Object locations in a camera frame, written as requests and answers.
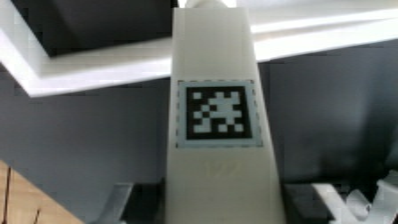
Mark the white L-shaped corner guide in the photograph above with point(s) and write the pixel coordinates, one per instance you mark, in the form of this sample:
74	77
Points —
296	27

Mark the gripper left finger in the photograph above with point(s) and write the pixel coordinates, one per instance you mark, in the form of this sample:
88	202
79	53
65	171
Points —
133	206

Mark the white desk leg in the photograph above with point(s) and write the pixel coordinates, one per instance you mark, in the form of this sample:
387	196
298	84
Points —
222	187

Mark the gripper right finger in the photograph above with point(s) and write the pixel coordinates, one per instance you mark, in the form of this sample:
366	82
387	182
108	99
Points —
323	204

